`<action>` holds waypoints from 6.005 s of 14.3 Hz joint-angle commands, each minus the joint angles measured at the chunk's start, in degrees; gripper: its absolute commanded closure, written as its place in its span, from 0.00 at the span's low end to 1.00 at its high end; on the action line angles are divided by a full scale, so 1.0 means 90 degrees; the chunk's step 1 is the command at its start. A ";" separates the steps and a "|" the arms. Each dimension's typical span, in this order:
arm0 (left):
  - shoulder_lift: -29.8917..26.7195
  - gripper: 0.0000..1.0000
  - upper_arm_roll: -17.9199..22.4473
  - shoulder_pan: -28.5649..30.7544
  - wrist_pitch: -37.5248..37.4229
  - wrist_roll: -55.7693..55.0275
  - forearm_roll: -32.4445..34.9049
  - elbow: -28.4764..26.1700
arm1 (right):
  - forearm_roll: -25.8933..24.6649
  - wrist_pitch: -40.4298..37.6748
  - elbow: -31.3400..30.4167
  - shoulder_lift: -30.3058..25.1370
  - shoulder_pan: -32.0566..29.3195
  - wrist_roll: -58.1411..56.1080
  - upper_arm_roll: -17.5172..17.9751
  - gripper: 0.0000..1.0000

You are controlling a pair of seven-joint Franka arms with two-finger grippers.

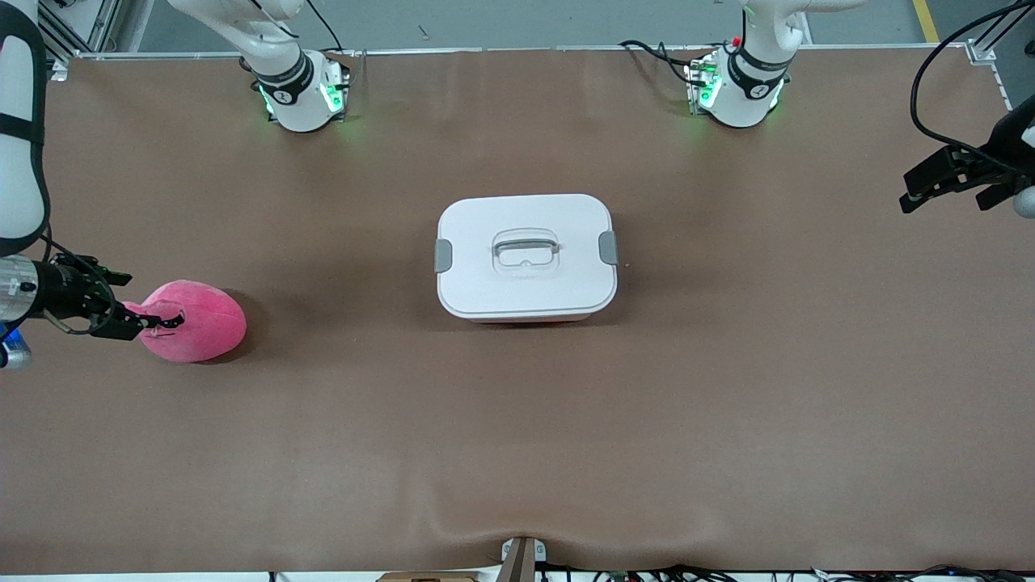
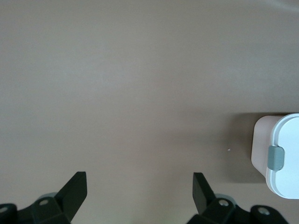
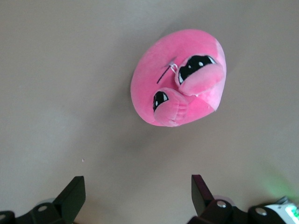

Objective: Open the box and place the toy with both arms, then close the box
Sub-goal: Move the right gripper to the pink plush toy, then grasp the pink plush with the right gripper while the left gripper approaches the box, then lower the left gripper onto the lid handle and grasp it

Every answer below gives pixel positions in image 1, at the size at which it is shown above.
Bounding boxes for black left base cable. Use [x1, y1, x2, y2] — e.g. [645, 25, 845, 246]
[619, 39, 696, 86]

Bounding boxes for pale pink plastic box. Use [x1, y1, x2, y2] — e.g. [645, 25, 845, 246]
[453, 312, 603, 325]

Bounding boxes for pink plush toy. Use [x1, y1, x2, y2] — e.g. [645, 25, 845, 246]
[121, 279, 247, 364]

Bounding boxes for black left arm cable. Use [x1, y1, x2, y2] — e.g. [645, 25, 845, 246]
[909, 0, 1035, 175]

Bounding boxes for white box lid grey clips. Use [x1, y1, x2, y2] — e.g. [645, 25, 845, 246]
[435, 193, 620, 318]

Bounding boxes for aluminium frame profile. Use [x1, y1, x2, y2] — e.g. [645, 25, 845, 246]
[36, 0, 122, 59]
[966, 0, 1035, 114]

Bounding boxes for aluminium table edge rail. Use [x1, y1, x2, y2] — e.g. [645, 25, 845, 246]
[49, 44, 999, 61]

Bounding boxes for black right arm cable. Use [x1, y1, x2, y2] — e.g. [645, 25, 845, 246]
[36, 226, 118, 334]

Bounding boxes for metal table clamp bracket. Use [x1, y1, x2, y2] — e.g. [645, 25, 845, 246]
[500, 536, 547, 582]

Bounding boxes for black base cable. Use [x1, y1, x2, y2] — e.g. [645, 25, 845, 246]
[619, 39, 696, 86]
[303, 0, 347, 57]

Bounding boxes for black right base cable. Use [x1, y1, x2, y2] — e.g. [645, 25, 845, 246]
[303, 0, 347, 57]

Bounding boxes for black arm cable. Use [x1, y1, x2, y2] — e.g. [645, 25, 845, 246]
[909, 0, 1035, 175]
[36, 226, 118, 334]

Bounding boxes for brown table cover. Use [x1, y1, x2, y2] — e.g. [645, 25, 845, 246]
[0, 47, 1035, 576]

